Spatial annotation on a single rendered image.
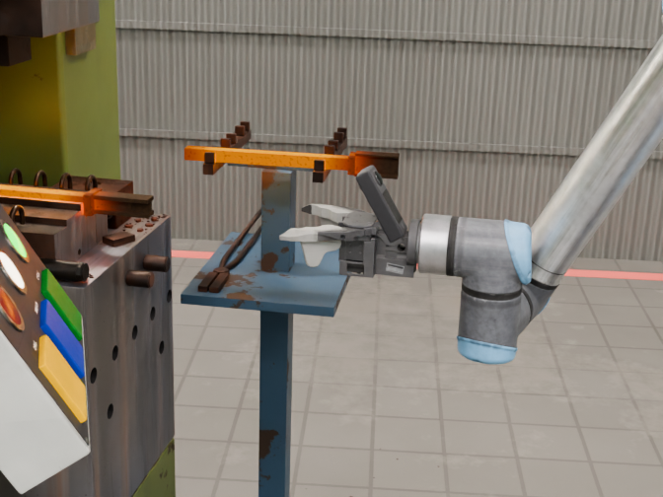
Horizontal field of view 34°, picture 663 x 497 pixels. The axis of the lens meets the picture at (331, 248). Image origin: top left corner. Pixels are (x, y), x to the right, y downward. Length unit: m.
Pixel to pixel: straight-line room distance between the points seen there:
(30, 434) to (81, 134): 1.07
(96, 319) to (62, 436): 0.61
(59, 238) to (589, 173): 0.80
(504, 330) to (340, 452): 1.46
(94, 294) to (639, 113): 0.84
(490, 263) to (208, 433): 1.67
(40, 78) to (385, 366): 1.87
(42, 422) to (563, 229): 0.90
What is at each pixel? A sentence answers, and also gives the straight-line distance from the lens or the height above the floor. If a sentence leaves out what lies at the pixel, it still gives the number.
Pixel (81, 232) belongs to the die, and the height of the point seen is 0.95.
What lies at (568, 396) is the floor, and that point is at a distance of 3.44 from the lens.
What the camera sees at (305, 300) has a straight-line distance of 2.06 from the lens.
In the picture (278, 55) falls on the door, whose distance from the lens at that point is 4.46.
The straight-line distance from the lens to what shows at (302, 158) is 2.02.
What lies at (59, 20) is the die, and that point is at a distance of 1.63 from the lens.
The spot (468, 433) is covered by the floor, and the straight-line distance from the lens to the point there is 3.16.
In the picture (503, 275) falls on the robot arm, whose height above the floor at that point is 0.95.
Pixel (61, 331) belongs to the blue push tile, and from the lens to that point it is 1.20.
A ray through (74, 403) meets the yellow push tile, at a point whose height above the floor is 1.00.
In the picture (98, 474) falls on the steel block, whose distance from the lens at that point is 1.77.
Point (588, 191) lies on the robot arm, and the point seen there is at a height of 1.06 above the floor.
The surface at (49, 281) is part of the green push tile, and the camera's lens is 1.29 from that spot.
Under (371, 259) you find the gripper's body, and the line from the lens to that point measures 1.60.
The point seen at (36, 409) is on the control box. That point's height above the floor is 1.01.
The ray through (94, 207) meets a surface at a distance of 1.73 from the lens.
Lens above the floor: 1.49
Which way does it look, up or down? 19 degrees down
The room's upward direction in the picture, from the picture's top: 2 degrees clockwise
